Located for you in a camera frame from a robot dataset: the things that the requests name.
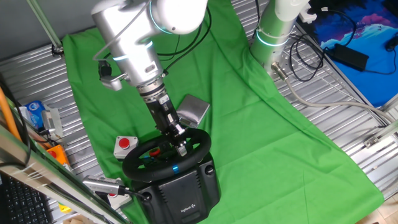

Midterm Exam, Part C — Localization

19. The black power adapter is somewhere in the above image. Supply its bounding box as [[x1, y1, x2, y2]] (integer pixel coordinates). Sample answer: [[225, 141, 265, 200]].
[[333, 42, 370, 72]]

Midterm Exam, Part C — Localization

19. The blue patterned mouse mat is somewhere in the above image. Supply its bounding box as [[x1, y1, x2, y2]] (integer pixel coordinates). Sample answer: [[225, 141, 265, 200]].
[[306, 0, 398, 109]]

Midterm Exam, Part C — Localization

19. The green cloth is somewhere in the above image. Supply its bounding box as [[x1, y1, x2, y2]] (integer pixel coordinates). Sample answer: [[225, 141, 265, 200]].
[[62, 0, 385, 224]]

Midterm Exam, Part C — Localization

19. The silver digital scale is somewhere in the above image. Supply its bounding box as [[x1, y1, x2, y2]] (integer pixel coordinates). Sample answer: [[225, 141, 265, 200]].
[[176, 94, 211, 129]]

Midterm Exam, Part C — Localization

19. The aluminium frame bar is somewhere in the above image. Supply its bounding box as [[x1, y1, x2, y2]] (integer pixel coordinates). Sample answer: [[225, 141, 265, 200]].
[[363, 119, 398, 149], [26, 0, 65, 59], [0, 123, 130, 224]]

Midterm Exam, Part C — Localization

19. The blue white carton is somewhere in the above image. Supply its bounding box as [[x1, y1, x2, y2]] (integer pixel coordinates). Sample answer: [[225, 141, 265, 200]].
[[17, 105, 32, 124]]

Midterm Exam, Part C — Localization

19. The orange box red button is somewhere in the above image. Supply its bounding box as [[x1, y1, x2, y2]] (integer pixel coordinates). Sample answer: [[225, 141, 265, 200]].
[[45, 144, 71, 166]]

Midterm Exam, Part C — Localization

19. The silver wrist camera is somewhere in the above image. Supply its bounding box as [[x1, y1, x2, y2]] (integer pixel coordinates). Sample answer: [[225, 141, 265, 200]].
[[98, 60, 128, 92]]

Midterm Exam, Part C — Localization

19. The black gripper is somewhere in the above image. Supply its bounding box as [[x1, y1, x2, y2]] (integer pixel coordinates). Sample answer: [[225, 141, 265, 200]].
[[143, 92, 190, 157]]

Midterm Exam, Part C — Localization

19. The black keyboard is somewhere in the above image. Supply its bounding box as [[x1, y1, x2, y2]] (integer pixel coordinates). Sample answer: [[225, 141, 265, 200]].
[[0, 174, 54, 224]]

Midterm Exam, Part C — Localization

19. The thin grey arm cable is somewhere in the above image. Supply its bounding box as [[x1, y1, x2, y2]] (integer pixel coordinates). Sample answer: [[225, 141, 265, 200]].
[[92, 0, 150, 62]]

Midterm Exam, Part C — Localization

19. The orange tube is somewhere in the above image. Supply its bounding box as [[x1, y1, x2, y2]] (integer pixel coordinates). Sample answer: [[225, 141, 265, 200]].
[[0, 86, 22, 142]]

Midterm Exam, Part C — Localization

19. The black computer mouse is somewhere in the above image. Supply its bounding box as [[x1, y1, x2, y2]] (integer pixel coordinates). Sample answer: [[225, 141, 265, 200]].
[[384, 34, 398, 52]]

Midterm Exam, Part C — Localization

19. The black leather steering wheel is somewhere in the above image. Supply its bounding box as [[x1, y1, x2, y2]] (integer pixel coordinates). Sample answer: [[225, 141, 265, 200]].
[[121, 128, 212, 183]]

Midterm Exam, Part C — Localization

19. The thick grey base cable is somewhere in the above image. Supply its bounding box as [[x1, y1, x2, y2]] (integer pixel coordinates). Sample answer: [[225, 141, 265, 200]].
[[271, 61, 396, 124]]

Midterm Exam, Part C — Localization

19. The blue tissue pack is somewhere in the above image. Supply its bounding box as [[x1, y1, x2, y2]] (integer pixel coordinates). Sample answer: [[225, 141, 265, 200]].
[[24, 100, 47, 130]]

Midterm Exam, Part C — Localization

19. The white box red button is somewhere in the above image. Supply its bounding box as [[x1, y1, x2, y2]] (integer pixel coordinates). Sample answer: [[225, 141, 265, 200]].
[[105, 192, 133, 210], [113, 135, 139, 160]]

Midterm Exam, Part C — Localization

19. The black camera cable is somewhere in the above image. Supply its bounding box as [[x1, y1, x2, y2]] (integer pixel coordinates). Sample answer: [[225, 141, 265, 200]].
[[119, 185, 149, 200]]

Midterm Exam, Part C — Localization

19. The yellow box green mushroom button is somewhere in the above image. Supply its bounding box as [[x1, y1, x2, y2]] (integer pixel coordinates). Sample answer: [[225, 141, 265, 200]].
[[58, 202, 73, 214]]

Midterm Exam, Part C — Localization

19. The black racing wheel controller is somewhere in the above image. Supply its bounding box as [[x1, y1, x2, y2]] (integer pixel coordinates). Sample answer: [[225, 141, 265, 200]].
[[132, 151, 222, 224]]

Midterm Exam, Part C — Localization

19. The black base cable bundle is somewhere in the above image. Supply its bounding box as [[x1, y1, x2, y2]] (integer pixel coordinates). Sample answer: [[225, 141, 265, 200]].
[[288, 32, 329, 83]]

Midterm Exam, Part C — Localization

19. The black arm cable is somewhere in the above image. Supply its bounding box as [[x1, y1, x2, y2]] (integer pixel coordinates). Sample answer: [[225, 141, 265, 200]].
[[164, 6, 213, 72], [157, 21, 203, 62]]

